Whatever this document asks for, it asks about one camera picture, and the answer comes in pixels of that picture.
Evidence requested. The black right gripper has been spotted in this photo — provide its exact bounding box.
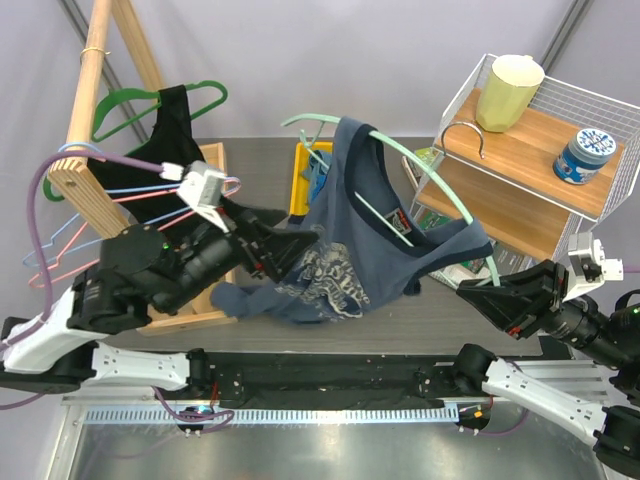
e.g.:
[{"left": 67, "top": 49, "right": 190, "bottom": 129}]
[{"left": 453, "top": 254, "right": 630, "bottom": 365}]

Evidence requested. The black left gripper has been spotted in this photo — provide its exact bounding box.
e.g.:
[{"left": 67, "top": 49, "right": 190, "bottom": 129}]
[{"left": 157, "top": 195, "right": 322, "bottom": 317}]

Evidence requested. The light blue tank top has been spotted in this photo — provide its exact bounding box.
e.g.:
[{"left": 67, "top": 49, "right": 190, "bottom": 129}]
[{"left": 301, "top": 150, "right": 332, "bottom": 205}]

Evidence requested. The dark navy tank top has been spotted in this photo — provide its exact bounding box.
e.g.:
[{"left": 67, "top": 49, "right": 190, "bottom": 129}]
[{"left": 210, "top": 117, "right": 493, "bottom": 324}]

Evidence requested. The black tank top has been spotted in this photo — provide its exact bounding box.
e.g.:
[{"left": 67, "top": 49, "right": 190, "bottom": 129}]
[{"left": 87, "top": 85, "right": 204, "bottom": 240}]

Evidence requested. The mint green hanger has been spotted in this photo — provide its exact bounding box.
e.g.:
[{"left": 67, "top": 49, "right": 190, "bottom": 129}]
[{"left": 281, "top": 113, "right": 501, "bottom": 287}]

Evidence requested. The pink wire hanger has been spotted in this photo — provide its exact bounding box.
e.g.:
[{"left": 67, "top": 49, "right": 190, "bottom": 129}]
[{"left": 27, "top": 176, "right": 242, "bottom": 289}]

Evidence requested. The light blue wire hanger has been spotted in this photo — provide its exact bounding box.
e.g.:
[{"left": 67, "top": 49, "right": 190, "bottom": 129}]
[{"left": 22, "top": 142, "right": 241, "bottom": 269}]

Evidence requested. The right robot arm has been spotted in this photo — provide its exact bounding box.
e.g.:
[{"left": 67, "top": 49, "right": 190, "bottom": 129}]
[{"left": 451, "top": 259, "right": 639, "bottom": 478}]

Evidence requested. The yellow plastic tray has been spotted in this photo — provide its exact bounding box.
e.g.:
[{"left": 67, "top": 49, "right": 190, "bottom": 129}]
[{"left": 289, "top": 143, "right": 310, "bottom": 216}]

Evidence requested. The blue lidded jar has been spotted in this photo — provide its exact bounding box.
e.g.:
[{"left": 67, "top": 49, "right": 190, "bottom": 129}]
[{"left": 553, "top": 128, "right": 618, "bottom": 185}]

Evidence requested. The green box on shelf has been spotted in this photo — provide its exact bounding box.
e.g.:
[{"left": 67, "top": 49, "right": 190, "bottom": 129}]
[{"left": 401, "top": 147, "right": 441, "bottom": 191}]

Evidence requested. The wooden clothes rack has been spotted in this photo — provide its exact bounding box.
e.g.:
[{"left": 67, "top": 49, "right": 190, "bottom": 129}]
[{"left": 48, "top": 0, "right": 237, "bottom": 336}]

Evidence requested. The pale green mug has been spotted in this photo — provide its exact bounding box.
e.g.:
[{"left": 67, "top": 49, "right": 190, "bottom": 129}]
[{"left": 475, "top": 54, "right": 545, "bottom": 133}]

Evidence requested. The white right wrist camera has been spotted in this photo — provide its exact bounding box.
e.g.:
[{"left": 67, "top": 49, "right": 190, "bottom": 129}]
[{"left": 563, "top": 232, "right": 624, "bottom": 302}]

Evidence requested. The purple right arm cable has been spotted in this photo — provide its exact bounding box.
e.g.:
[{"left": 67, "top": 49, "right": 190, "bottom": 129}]
[{"left": 469, "top": 264, "right": 640, "bottom": 436}]

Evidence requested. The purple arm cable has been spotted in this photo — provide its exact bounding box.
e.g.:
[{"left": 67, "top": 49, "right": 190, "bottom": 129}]
[
  {"left": 0, "top": 152, "right": 236, "bottom": 439},
  {"left": 469, "top": 264, "right": 640, "bottom": 436}
]

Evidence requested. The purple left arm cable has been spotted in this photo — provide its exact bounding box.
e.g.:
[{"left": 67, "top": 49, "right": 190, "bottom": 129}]
[{"left": 0, "top": 152, "right": 236, "bottom": 439}]

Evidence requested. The white wire wooden shelf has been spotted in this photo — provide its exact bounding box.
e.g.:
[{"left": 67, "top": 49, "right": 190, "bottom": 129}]
[{"left": 417, "top": 54, "right": 639, "bottom": 261}]

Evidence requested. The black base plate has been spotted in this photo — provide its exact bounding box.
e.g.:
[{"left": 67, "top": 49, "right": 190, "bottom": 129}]
[{"left": 154, "top": 349, "right": 514, "bottom": 407}]

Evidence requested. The slotted metal rail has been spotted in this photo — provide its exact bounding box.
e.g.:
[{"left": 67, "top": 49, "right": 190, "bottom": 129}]
[{"left": 84, "top": 403, "right": 459, "bottom": 426}]

